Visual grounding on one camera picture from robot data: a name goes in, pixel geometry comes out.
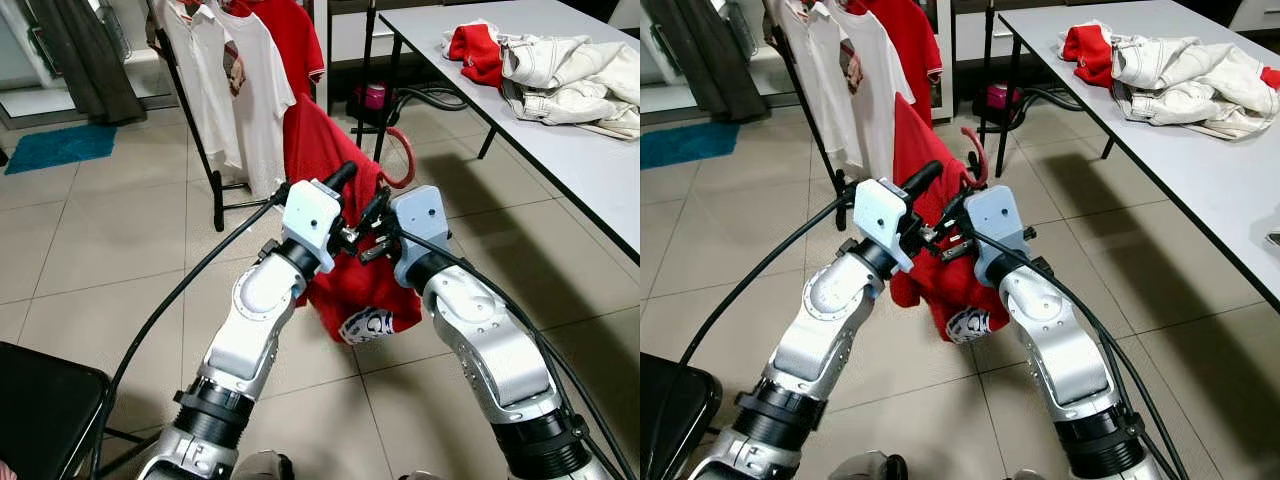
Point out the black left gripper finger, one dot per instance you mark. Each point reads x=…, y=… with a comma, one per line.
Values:
x=923, y=178
x=342, y=178

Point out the plain white t-shirt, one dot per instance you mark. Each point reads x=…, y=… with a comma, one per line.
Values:
x=880, y=100
x=260, y=110

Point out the red plastic hanger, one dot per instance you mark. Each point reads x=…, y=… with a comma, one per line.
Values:
x=984, y=160
x=412, y=160

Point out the grey left robot foot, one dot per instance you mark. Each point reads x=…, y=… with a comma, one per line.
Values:
x=263, y=467
x=865, y=467

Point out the small red garment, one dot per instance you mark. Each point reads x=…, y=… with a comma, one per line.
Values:
x=475, y=50
x=1090, y=50

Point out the black chair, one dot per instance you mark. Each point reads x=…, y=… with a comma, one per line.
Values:
x=675, y=410
x=45, y=410

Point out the white table black frame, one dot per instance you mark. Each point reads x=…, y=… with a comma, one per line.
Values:
x=1200, y=180
x=560, y=170

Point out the grey right robot foot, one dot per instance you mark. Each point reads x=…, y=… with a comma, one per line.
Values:
x=1030, y=475
x=420, y=476

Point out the red polo shirt white trim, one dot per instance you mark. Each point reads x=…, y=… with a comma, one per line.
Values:
x=295, y=40
x=915, y=45

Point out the pink black vacuum cleaner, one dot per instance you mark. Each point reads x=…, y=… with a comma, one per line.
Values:
x=375, y=97
x=997, y=97

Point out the white jeans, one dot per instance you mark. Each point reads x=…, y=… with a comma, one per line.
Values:
x=1190, y=80
x=570, y=75

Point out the white framed glass door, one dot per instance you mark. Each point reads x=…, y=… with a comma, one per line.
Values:
x=20, y=50
x=655, y=50

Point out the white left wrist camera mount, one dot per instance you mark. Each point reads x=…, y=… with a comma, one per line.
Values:
x=880, y=215
x=310, y=215

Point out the grey robot foot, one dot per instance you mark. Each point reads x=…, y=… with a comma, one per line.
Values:
x=263, y=467
x=420, y=476
x=865, y=467
x=1030, y=475

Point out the red t-shirt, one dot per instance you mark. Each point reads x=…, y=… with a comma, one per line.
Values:
x=915, y=140
x=320, y=140

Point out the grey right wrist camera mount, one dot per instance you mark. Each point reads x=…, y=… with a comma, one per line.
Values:
x=420, y=225
x=995, y=225

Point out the black clothes rack frame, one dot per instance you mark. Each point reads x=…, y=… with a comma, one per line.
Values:
x=219, y=210
x=838, y=188

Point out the blue floor mat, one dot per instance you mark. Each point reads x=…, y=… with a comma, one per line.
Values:
x=60, y=148
x=690, y=145

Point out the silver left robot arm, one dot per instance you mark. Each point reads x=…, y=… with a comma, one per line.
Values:
x=830, y=330
x=250, y=330

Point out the dark grey curtain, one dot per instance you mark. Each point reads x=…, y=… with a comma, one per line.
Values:
x=90, y=60
x=720, y=60

